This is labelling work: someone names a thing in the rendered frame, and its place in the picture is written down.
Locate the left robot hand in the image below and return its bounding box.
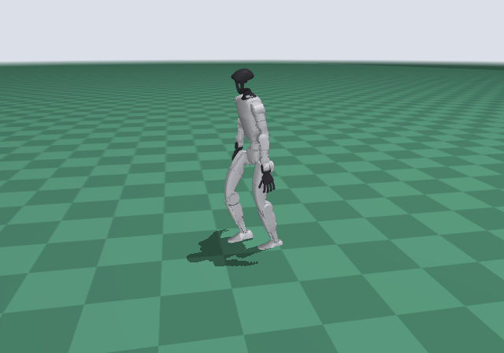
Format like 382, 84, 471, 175
258, 165, 275, 193

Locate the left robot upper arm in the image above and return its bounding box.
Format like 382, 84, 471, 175
250, 101, 269, 143

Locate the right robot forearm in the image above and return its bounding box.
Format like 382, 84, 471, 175
235, 124, 245, 148

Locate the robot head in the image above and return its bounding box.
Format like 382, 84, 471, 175
231, 69, 257, 100

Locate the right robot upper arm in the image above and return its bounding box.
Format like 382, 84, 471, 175
235, 95, 242, 127

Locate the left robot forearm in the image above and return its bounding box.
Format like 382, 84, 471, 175
259, 134, 270, 172

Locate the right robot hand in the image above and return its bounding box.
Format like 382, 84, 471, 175
232, 142, 243, 160

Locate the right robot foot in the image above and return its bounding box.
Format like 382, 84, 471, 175
228, 229, 254, 243

